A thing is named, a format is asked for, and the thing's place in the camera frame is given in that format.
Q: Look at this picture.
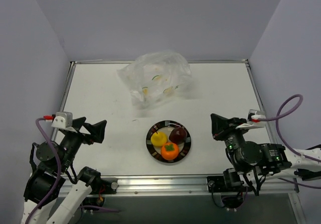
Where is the orange fake fruit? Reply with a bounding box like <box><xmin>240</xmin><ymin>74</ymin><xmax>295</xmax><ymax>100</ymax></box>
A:
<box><xmin>161</xmin><ymin>142</ymin><xmax>179</xmax><ymax>161</ymax></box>

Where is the clear printed plastic bag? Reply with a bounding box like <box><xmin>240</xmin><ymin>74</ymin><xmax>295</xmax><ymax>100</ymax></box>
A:
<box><xmin>117</xmin><ymin>51</ymin><xmax>192</xmax><ymax>109</ymax></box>

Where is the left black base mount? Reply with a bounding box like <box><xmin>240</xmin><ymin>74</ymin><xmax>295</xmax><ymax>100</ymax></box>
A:
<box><xmin>77</xmin><ymin>166</ymin><xmax>118</xmax><ymax>211</ymax></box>

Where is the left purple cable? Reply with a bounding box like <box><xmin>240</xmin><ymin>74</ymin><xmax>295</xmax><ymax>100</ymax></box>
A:
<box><xmin>25</xmin><ymin>115</ymin><xmax>118</xmax><ymax>224</ymax></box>

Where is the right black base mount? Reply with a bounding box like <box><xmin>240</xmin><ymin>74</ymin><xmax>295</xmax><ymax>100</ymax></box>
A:
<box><xmin>207</xmin><ymin>168</ymin><xmax>251</xmax><ymax>212</ymax></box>

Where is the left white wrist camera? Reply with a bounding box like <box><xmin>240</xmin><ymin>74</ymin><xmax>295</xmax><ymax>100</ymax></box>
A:
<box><xmin>44</xmin><ymin>111</ymin><xmax>73</xmax><ymax>130</ymax></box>

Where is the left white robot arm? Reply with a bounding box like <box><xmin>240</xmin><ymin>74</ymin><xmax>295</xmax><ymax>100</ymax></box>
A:
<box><xmin>21</xmin><ymin>112</ymin><xmax>117</xmax><ymax>223</ymax></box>

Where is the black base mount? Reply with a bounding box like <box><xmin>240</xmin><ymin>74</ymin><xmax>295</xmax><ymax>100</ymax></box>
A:
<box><xmin>77</xmin><ymin>166</ymin><xmax>118</xmax><ymax>211</ymax></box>
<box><xmin>207</xmin><ymin>168</ymin><xmax>251</xmax><ymax>212</ymax></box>

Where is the yellow fake fruit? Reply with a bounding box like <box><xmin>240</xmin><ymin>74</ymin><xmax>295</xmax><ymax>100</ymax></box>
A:
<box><xmin>150</xmin><ymin>131</ymin><xmax>168</xmax><ymax>148</ymax></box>

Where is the purple cable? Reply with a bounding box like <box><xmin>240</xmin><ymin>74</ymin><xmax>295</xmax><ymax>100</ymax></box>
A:
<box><xmin>250</xmin><ymin>94</ymin><xmax>321</xmax><ymax>189</ymax></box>
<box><xmin>25</xmin><ymin>115</ymin><xmax>118</xmax><ymax>224</ymax></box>

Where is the black rimmed ceramic plate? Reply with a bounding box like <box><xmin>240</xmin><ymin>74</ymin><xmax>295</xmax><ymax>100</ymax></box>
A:
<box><xmin>145</xmin><ymin>120</ymin><xmax>192</xmax><ymax>164</ymax></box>

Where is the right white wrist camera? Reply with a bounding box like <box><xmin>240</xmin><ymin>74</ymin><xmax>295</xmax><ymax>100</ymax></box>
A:
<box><xmin>236</xmin><ymin>109</ymin><xmax>265</xmax><ymax>130</ymax></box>

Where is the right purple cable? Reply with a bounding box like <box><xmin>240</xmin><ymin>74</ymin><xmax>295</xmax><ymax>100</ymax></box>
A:
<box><xmin>250</xmin><ymin>94</ymin><xmax>321</xmax><ymax>189</ymax></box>

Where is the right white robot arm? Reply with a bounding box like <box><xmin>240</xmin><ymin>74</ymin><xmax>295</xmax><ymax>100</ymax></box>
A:
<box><xmin>211</xmin><ymin>110</ymin><xmax>320</xmax><ymax>195</ymax></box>

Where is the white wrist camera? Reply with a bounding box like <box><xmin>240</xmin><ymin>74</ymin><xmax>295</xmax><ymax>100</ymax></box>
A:
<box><xmin>44</xmin><ymin>111</ymin><xmax>73</xmax><ymax>130</ymax></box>
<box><xmin>236</xmin><ymin>109</ymin><xmax>265</xmax><ymax>130</ymax></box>

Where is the dark red fake apple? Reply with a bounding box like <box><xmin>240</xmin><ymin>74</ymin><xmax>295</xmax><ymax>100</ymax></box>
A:
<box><xmin>169</xmin><ymin>127</ymin><xmax>187</xmax><ymax>145</ymax></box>

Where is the aluminium front frame rail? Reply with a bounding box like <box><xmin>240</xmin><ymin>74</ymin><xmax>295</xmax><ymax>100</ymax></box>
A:
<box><xmin>27</xmin><ymin>172</ymin><xmax>299</xmax><ymax>198</ymax></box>

